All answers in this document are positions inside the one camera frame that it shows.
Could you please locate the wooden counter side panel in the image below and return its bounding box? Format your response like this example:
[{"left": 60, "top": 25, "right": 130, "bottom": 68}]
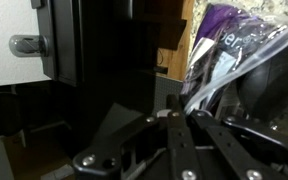
[{"left": 156, "top": 0, "right": 196, "bottom": 81}]

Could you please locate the black round item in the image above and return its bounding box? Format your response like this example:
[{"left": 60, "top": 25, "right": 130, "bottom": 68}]
[{"left": 236, "top": 43, "right": 288, "bottom": 123}]

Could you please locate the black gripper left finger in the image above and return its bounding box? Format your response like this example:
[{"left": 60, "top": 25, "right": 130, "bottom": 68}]
[{"left": 73, "top": 94, "right": 203, "bottom": 180}]

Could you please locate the dark grey floor mat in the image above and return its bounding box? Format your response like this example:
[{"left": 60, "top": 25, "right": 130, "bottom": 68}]
[{"left": 93, "top": 74, "right": 185, "bottom": 144}]

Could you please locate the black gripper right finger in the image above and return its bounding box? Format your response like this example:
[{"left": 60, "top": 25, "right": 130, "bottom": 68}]
[{"left": 188, "top": 109, "right": 288, "bottom": 180}]

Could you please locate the black cabinet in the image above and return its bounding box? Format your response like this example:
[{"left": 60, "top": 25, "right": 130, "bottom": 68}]
[{"left": 30, "top": 0, "right": 85, "bottom": 88}]

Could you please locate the clear zip bag purple package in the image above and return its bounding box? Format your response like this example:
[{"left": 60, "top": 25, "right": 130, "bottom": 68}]
[{"left": 180, "top": 2, "right": 288, "bottom": 116}]

